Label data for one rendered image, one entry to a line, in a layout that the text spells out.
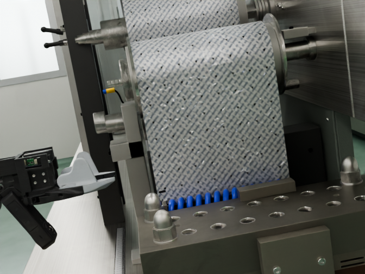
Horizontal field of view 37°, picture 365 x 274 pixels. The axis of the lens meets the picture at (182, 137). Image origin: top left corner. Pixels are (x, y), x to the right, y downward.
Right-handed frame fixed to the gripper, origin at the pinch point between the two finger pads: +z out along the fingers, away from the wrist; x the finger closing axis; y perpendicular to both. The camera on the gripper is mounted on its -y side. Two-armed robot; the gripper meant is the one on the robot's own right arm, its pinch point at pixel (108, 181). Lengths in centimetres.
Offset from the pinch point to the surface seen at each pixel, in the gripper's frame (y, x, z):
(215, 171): -1.7, 0.2, 18.5
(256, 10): 25, 28, 36
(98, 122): 9.5, 7.8, -0.4
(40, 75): 12, 555, -98
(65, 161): -92, 558, -90
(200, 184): -3.6, 0.3, 15.6
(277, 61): 15.3, 0.4, 32.1
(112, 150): 3.8, 7.4, 1.2
